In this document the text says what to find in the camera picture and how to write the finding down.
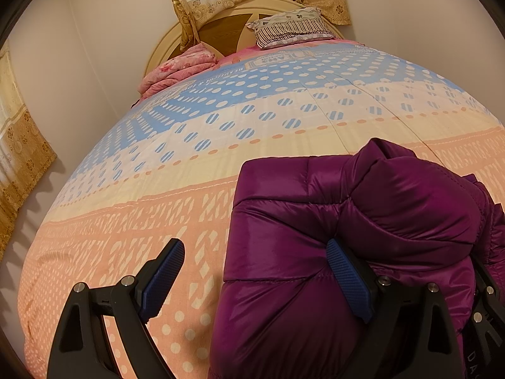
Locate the beige curtain on left wall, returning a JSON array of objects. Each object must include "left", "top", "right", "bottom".
[{"left": 0, "top": 45, "right": 56, "bottom": 252}]

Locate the polka dot bed quilt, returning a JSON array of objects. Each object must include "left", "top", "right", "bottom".
[{"left": 18, "top": 40, "right": 504, "bottom": 378}]

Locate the pink folded blanket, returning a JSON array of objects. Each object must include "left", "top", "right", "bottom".
[{"left": 138, "top": 43, "right": 217, "bottom": 99}]

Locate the striped grey pillow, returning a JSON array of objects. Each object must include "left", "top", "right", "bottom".
[{"left": 247, "top": 7, "right": 336, "bottom": 50}]

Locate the purple puffer hooded jacket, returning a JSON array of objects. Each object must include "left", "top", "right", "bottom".
[{"left": 208, "top": 139, "right": 504, "bottom": 378}]

